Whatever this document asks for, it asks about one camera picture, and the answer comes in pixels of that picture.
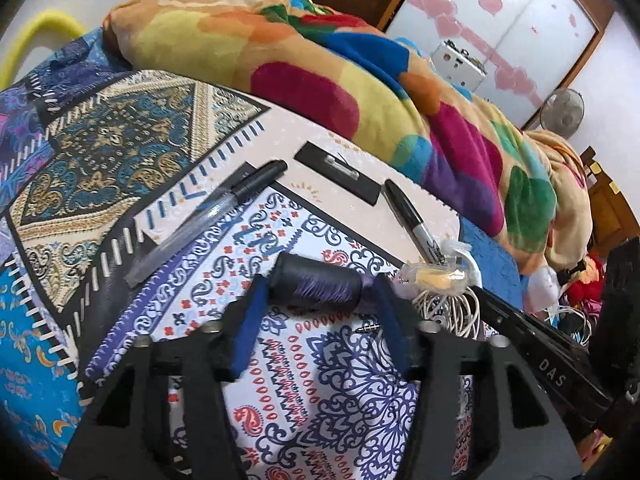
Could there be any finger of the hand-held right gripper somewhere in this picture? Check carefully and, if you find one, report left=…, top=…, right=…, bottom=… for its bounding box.
left=475, top=285, right=616, bottom=412

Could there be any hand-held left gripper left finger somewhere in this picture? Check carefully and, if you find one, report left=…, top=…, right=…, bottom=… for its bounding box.
left=59, top=274, right=275, bottom=480

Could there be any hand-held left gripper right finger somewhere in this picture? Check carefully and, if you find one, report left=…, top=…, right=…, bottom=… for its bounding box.
left=372, top=272, right=586, bottom=480

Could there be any clear plastic wrapper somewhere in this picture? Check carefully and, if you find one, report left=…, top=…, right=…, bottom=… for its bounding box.
left=399, top=239, right=482, bottom=295

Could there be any dark purple thread spool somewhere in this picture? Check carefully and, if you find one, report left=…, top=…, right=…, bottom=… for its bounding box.
left=270, top=251, right=369, bottom=312

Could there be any red cloth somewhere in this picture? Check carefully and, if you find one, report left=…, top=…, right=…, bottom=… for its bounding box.
left=564, top=254, right=607, bottom=307

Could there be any white soft object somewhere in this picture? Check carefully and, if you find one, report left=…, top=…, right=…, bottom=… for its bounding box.
left=524, top=265, right=559, bottom=312

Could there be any blue fuzzy mat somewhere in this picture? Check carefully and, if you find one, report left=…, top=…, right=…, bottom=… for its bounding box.
left=457, top=217, right=532, bottom=312

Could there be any brown wooden furniture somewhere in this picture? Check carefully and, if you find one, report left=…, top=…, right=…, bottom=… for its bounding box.
left=580, top=146, right=640, bottom=262

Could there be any black marker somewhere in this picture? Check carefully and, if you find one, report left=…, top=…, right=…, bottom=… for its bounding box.
left=382, top=179, right=449, bottom=267

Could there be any clear pen with black cap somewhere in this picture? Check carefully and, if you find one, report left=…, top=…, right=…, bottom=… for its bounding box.
left=125, top=160, right=289, bottom=289

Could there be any black card with metal clip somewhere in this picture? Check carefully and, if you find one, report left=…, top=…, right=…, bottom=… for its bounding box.
left=295, top=142, right=382, bottom=207

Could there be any patterned printed bedsheet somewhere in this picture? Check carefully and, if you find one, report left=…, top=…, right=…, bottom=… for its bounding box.
left=0, top=27, right=482, bottom=480

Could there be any white standing fan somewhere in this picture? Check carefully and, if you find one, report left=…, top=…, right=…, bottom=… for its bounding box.
left=540, top=88, right=586, bottom=139

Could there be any colourful patchwork fleece blanket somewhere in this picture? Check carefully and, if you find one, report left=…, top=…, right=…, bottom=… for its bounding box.
left=102, top=0, right=594, bottom=277

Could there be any white box device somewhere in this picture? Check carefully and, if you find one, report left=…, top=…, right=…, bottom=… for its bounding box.
left=431, top=39, right=489, bottom=92

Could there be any white wardrobe with pink hearts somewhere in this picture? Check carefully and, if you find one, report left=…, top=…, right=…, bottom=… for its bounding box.
left=379, top=0, right=617, bottom=132

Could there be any tangle of cables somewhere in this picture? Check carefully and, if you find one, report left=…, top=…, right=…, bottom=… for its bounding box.
left=544, top=304, right=602, bottom=347

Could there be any white earphone cable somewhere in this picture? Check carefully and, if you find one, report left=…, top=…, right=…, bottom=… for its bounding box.
left=357, top=255, right=489, bottom=341

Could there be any yellow ring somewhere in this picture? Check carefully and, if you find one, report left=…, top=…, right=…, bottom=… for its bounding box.
left=0, top=9, right=87, bottom=92

